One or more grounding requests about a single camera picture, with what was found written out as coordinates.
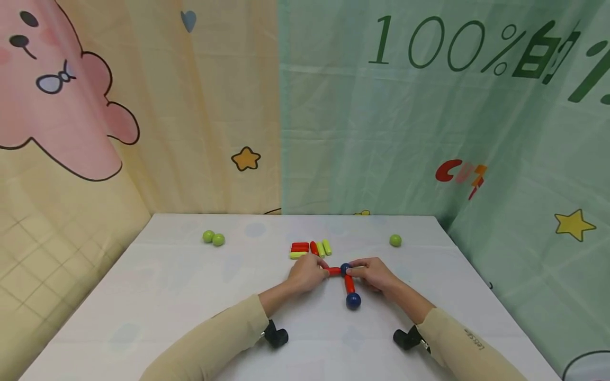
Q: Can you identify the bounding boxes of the person's right hand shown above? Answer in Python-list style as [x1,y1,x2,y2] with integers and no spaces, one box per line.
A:
[348,257,404,295]

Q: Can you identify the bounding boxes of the person's left hand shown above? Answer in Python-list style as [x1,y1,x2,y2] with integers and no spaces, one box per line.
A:
[286,253,331,295]

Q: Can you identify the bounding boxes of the person's left forearm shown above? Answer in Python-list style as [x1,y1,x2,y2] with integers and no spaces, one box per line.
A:
[138,279,297,381]

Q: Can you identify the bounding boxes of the person's right forearm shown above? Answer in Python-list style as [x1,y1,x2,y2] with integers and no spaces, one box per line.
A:
[394,279,531,381]

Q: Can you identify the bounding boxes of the black wrist band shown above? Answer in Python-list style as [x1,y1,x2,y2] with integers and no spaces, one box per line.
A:
[263,319,290,349]
[392,325,432,355]

